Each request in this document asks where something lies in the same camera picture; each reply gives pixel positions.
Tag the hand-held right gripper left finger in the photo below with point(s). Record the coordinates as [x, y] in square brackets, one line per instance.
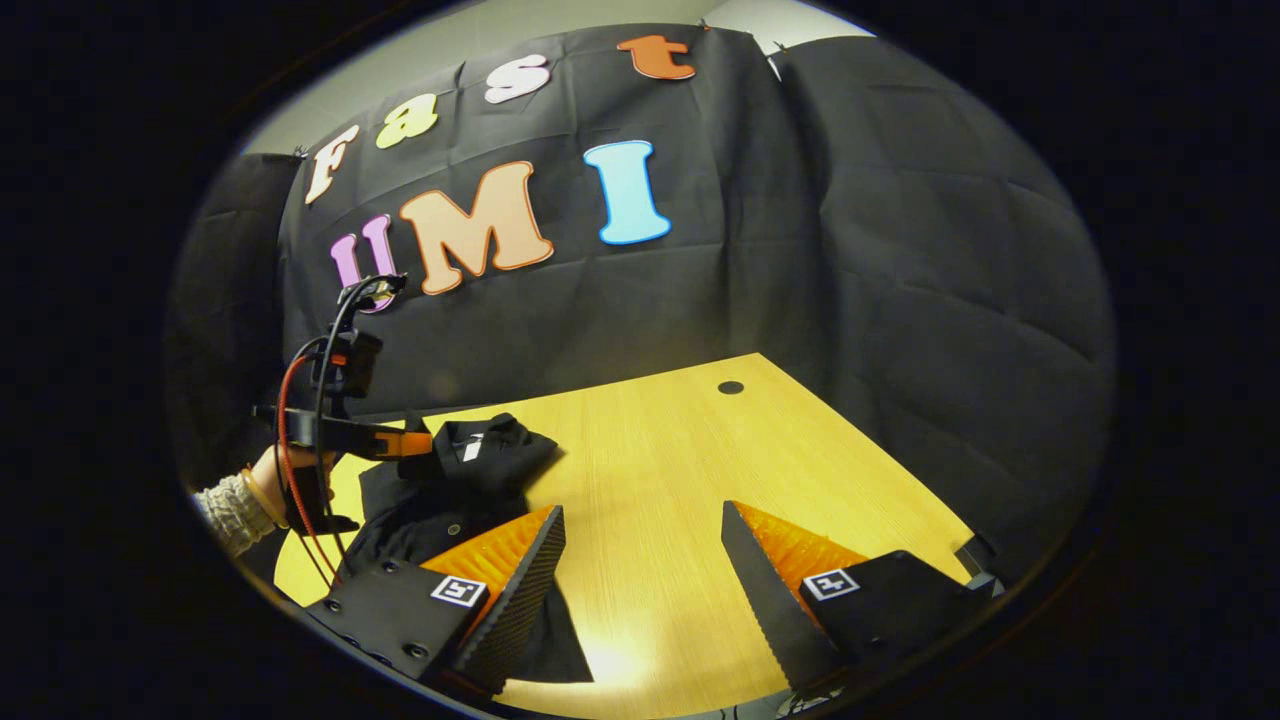
[525, 600]

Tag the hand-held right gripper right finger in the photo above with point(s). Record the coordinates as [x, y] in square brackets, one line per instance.
[765, 590]

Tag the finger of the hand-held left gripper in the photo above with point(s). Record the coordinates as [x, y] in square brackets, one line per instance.
[400, 443]

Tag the black buttoned coat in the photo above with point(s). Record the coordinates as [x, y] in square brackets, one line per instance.
[470, 470]

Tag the black backdrop cloth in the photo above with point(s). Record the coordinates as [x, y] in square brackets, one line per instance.
[800, 300]

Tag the black table edge bracket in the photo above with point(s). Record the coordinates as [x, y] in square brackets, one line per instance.
[975, 555]

